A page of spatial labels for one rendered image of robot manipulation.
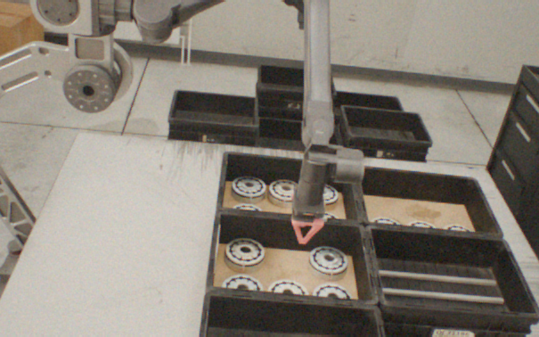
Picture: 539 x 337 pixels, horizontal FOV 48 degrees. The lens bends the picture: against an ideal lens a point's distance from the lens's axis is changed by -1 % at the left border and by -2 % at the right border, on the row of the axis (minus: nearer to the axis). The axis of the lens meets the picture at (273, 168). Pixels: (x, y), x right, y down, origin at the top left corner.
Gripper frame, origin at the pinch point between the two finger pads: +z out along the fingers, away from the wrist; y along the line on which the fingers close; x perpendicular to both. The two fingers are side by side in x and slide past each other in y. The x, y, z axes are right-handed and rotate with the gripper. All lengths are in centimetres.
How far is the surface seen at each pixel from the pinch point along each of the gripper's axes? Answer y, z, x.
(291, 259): 17.4, 22.7, -1.2
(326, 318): -8.5, 17.4, -8.1
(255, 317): -8.7, 19.3, 8.0
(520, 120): 153, 34, -116
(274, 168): 51, 16, 5
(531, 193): 124, 57, -120
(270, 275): 10.3, 23.0, 4.4
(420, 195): 52, 20, -43
